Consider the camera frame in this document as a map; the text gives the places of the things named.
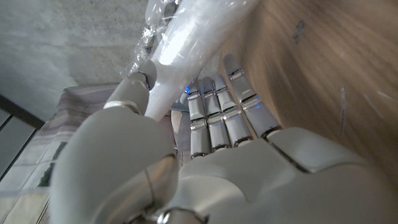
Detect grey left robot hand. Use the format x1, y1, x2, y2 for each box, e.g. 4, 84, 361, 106
49, 53, 398, 224

